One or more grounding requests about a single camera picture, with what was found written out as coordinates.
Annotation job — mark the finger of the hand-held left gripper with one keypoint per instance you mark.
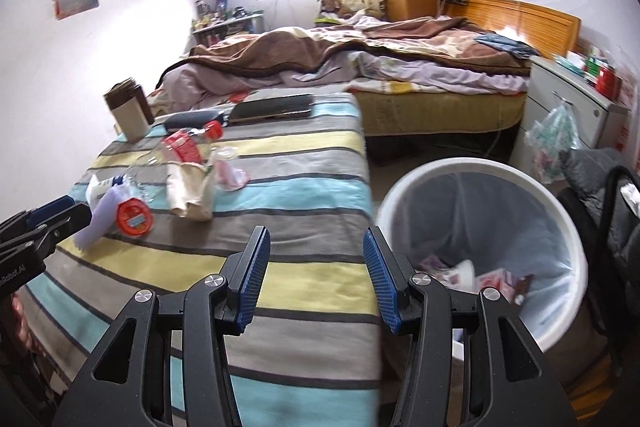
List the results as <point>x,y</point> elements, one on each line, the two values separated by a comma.
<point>65,219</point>
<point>50,208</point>

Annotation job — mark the white nightstand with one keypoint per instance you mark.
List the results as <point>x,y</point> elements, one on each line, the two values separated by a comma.
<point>565,92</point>

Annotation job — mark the clear bottle with red cap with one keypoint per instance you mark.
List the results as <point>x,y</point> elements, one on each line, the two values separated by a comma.
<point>182,149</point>

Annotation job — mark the striped table cloth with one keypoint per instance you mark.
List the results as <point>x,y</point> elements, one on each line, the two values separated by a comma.
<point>300,217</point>

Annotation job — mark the black tablet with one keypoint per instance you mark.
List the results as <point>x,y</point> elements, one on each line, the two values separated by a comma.
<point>270,107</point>

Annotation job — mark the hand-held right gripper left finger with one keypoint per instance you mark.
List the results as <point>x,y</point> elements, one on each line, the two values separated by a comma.
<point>252,272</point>

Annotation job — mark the red can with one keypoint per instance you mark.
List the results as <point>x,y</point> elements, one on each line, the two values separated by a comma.
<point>606,82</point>

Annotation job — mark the pink plastic wrapper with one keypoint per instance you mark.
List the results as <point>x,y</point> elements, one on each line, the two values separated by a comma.
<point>227,172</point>

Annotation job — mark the red lid round container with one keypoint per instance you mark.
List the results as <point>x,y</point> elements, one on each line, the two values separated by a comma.
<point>134,218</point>

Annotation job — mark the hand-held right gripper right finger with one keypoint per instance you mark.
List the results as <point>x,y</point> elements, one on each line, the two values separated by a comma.
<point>382,277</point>

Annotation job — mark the cluttered desk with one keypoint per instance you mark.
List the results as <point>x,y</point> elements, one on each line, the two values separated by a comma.
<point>225,27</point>

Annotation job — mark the brown teddy bear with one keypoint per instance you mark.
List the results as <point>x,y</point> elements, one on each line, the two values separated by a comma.
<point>334,6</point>

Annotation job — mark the wooden bed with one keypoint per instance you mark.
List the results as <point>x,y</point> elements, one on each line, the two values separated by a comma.
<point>440,112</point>

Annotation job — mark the lilac quilt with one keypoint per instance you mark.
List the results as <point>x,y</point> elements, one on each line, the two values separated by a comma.
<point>440,79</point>

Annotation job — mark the white round trash bin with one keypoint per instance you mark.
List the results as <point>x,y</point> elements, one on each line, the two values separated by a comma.
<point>565,227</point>

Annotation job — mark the teal tissue pack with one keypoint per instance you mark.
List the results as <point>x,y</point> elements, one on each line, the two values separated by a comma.
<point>570,63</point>

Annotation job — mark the blue cloth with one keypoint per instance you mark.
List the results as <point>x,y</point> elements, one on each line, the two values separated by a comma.
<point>505,44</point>

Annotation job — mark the dark glasses case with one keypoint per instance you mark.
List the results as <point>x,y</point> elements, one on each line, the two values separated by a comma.
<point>192,119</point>

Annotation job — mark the person's left hand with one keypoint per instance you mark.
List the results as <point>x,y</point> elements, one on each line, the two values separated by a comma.
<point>22,322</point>

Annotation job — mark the grey clothes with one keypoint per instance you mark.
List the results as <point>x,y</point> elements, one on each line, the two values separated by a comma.
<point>590,172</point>

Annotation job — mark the white tube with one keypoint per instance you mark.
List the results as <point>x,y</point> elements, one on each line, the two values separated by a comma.
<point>97,189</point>

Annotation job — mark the cream paper bag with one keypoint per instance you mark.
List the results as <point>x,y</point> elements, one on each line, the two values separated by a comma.
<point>192,192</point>

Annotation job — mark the brown blanket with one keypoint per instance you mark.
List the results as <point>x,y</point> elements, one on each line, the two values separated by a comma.
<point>280,52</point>

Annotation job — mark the hanging clear plastic bag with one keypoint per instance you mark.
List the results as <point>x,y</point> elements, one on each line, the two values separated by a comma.
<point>555,137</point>

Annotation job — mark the black metal chair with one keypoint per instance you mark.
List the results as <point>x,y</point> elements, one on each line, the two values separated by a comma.
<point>607,207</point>

